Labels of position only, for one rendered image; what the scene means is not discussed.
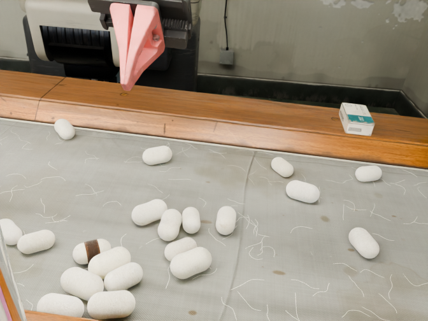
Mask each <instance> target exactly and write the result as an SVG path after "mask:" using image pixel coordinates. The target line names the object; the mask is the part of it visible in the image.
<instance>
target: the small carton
mask: <svg viewBox="0 0 428 321"><path fill-rule="evenodd" d="M339 117H340V119H341V123H342V124H343V128H344V130H345V133H348V134H358V135H365V136H371V134H372V131H373V128H374V126H375V123H374V121H373V119H372V117H371V115H370V113H369V111H368V109H367V107H366V105H361V104H351V103H341V108H340V111H339Z"/></svg>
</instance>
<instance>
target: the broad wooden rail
mask: <svg viewBox="0 0 428 321"><path fill-rule="evenodd" d="M339 111H340V109H339V108H328V107H322V106H312V105H305V104H295V103H284V102H278V101H267V100H261V99H250V98H245V97H234V96H223V95H217V94H207V93H200V92H190V91H184V90H173V89H162V88H156V87H146V86H139V85H134V86H133V87H132V89H131V90H130V91H126V90H124V89H123V88H122V86H121V83H112V82H102V81H95V80H84V79H79V78H68V77H62V76H51V75H41V74H34V73H24V72H18V71H7V70H1V69H0V118H7V119H14V120H23V121H29V122H39V123H45V124H55V122H56V121H57V120H59V119H66V120H67V121H68V122H69V123H70V124H71V125H72V126H73V127H81V128H87V129H97V130H103V131H113V132H122V133H129V134H139V135H144V136H155V137H160V138H171V139H180V140H186V141H196V142H202V143H213V144H218V145H228V146H238V147H244V148H254V149H260V150H270V151H275V152H286V153H296V154H302V155H312V156H317V157H328V158H333V159H343V160H350V161H359V162H370V163H375V164H385V165H391V166H401V167H407V168H417V169H427V170H428V119H427V118H417V117H405V116H400V115H389V114H383V113H372V112H369V113H370V115H371V117H372V119H373V121H374V123H375V125H374V128H373V131H372V134H371V136H365V135H358V134H348V133H345V130H344V128H343V124H342V123H341V119H340V117H339Z"/></svg>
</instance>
